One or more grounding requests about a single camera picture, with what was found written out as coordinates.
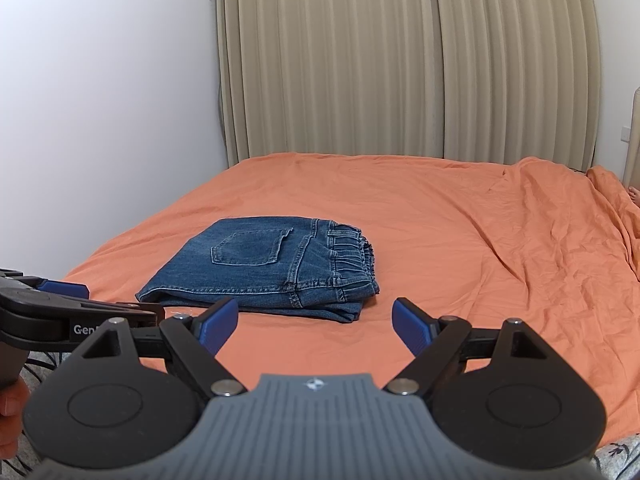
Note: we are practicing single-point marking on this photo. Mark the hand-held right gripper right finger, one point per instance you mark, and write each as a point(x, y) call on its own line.
point(411, 325)

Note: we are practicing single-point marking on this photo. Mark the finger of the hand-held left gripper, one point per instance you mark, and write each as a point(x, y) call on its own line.
point(135, 311)
point(62, 288)

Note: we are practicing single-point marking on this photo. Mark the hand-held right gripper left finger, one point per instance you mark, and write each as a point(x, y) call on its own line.
point(220, 324)

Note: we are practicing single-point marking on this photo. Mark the blue denim pants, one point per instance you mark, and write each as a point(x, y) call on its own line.
point(260, 265)

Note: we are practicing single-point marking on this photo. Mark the person's left hand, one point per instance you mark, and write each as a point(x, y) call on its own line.
point(12, 410)

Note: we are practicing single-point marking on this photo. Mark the orange bed sheet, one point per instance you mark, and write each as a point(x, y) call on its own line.
point(450, 240)

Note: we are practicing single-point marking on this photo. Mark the grey patterned mattress cover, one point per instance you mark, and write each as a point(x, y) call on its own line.
point(620, 455)

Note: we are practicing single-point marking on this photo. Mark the beige pleated curtain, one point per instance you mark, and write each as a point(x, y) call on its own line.
point(400, 60)

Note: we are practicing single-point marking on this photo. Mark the white furniture edge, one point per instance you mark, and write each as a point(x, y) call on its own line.
point(634, 135)

